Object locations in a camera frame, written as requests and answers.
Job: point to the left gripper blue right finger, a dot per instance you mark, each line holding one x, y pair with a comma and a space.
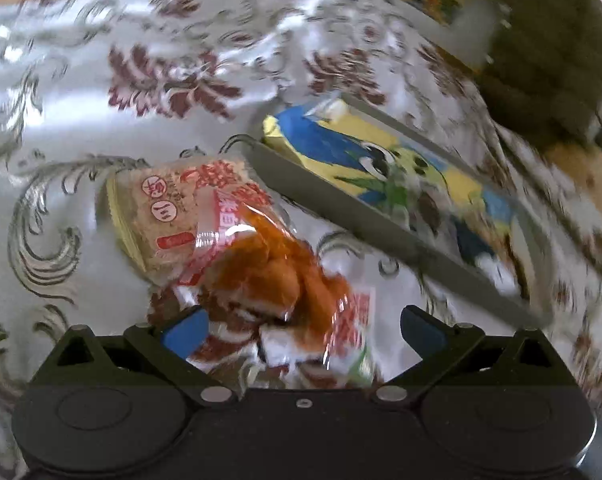
441, 349

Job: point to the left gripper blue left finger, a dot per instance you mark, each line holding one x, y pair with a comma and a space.
166, 349

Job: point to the orange snack clear bag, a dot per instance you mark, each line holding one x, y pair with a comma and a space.
268, 276

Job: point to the rice cracker square packet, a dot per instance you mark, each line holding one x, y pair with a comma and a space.
172, 219

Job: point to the dark blue stick packet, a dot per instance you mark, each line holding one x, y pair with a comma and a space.
473, 249

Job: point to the small white paper packet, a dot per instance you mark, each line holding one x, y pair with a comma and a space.
289, 345

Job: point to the grey tray with painted liner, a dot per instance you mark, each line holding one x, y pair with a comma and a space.
396, 190

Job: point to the floral satin bedspread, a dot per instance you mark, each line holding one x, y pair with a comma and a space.
88, 87

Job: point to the olive quilted down jacket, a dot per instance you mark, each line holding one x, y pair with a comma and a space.
543, 75

